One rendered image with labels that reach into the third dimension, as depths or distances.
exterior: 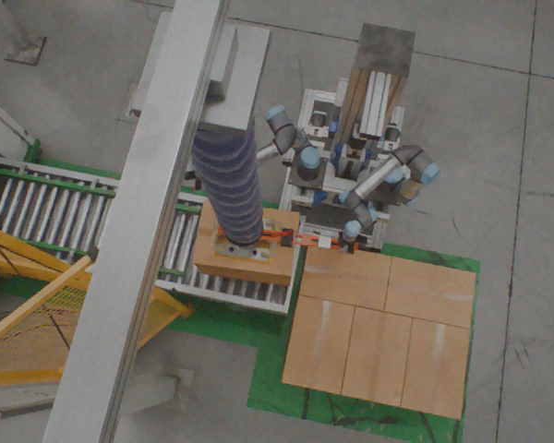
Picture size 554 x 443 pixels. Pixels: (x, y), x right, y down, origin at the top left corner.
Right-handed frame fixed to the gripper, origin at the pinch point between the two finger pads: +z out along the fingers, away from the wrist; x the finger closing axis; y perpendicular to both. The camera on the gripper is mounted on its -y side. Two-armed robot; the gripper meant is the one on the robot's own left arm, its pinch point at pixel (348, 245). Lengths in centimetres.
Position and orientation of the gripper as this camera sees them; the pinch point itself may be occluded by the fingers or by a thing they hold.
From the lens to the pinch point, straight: 290.2
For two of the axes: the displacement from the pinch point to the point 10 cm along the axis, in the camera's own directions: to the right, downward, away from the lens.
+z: 0.0, 2.7, 9.6
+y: -9.9, -1.2, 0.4
